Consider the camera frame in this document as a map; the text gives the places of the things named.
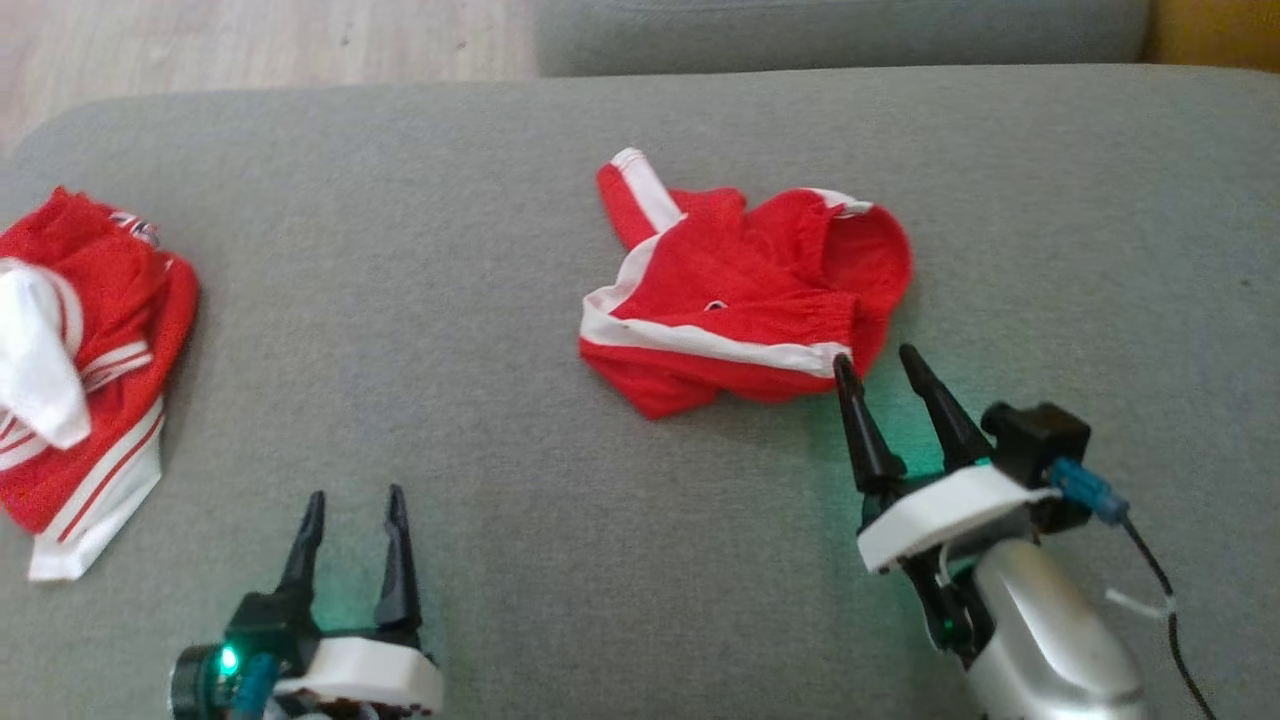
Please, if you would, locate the grey fabric ottoman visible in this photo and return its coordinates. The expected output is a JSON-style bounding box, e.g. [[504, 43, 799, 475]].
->
[[0, 65, 1280, 720]]

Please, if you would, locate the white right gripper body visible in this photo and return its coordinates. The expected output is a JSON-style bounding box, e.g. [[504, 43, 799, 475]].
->
[[857, 462, 1061, 668]]

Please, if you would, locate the left cable with blue plug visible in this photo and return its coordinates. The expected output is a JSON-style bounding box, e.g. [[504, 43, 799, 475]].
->
[[235, 655, 283, 720]]

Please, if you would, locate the grey fabric sofa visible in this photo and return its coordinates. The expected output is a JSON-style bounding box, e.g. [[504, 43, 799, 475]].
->
[[535, 0, 1151, 78]]

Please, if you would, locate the cable with blue plug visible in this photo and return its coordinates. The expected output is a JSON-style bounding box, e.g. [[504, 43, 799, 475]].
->
[[1050, 458, 1221, 720], [235, 655, 283, 720]]

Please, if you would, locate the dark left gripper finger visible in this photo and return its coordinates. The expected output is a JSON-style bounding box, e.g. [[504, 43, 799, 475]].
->
[[375, 485, 423, 633], [278, 490, 326, 601]]

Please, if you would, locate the white cable tie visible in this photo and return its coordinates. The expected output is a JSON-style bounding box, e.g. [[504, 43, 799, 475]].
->
[[1105, 588, 1178, 623]]

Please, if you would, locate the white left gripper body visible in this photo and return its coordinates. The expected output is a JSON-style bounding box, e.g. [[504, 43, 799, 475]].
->
[[272, 628, 444, 720]]

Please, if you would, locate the right cable with blue plug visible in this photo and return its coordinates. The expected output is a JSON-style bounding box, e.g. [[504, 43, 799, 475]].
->
[[1050, 458, 1221, 720]]

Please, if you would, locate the red and white jersey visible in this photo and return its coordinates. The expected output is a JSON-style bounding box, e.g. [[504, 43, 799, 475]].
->
[[0, 187, 200, 583]]

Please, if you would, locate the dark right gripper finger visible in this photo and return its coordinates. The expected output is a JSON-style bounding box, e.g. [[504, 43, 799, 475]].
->
[[898, 344, 996, 471], [833, 353, 909, 493]]

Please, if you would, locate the red hooded jacket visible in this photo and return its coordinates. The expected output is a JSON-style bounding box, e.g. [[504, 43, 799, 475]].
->
[[578, 148, 914, 421]]

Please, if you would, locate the yellow wooden furniture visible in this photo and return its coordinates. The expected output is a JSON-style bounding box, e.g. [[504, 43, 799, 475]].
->
[[1145, 0, 1280, 71]]

